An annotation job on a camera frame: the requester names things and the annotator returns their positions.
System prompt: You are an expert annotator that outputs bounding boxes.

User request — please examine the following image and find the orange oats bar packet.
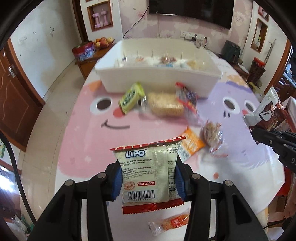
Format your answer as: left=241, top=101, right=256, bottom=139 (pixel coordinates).
left=178, top=127, right=206, bottom=163

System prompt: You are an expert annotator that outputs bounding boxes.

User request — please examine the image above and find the pink dumbbell right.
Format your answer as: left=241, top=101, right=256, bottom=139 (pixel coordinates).
left=101, top=11, right=109, bottom=27

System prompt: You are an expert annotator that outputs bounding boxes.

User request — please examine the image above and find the brown wooden door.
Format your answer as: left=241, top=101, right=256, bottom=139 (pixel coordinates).
left=1, top=40, right=45, bottom=151

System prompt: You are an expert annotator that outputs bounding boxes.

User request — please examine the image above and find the dark air fryer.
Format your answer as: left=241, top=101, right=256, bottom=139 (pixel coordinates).
left=220, top=40, right=241, bottom=64

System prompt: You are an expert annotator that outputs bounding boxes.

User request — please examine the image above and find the Lipo cream biscuit packet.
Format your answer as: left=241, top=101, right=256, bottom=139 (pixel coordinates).
left=112, top=136, right=186, bottom=214

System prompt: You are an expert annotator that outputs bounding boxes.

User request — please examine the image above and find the white plastic storage bin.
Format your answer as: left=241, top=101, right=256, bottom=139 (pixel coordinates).
left=94, top=38, right=222, bottom=98

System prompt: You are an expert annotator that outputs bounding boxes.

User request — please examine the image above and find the rice crispy bar packet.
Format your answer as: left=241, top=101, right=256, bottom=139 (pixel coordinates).
left=141, top=92, right=185, bottom=118

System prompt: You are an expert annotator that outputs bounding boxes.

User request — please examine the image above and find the wooden tv cabinet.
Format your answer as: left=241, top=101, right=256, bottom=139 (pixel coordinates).
left=75, top=43, right=115, bottom=80

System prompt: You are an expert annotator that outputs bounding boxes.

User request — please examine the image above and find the black wall television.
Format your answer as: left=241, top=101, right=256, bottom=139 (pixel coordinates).
left=149, top=0, right=234, bottom=30

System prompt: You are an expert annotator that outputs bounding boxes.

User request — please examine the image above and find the red dark date packet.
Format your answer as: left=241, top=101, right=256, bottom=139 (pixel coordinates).
left=175, top=82, right=203, bottom=125

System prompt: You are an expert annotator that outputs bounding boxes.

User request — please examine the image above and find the small orange snack packet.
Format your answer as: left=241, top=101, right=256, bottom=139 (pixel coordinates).
left=148, top=212, right=189, bottom=237

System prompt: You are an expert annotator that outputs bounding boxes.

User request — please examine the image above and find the green pineapple cake packet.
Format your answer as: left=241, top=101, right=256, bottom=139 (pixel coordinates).
left=118, top=82, right=145, bottom=114

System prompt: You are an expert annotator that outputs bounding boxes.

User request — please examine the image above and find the fruit bowl with apples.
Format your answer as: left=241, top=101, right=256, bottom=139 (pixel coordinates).
left=93, top=37, right=115, bottom=49

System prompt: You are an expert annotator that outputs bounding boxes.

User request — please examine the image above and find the dark brown snack packet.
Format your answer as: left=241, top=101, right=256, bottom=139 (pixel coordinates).
left=243, top=87, right=288, bottom=132

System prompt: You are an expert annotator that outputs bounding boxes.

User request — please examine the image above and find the pink dumbbell left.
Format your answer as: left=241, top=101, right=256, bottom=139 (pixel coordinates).
left=92, top=13, right=101, bottom=29

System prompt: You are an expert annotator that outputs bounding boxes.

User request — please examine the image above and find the pink dumbbell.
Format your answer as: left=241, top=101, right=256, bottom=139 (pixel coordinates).
left=101, top=11, right=109, bottom=27
left=92, top=13, right=101, bottom=29

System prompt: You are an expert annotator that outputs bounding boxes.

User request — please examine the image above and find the red blue round tin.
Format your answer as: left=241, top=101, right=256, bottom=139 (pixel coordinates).
left=72, top=41, right=95, bottom=61

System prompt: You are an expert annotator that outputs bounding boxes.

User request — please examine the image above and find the puffed rice cake packet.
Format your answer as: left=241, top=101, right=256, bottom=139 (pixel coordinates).
left=186, top=60, right=205, bottom=70

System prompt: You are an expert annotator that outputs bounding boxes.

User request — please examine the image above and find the nut cluster packet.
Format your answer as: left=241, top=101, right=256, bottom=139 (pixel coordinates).
left=158, top=56, right=177, bottom=67
left=201, top=120, right=223, bottom=154

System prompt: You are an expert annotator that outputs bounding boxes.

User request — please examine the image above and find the white power strip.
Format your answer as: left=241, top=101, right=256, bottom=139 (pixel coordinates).
left=180, top=30, right=206, bottom=41

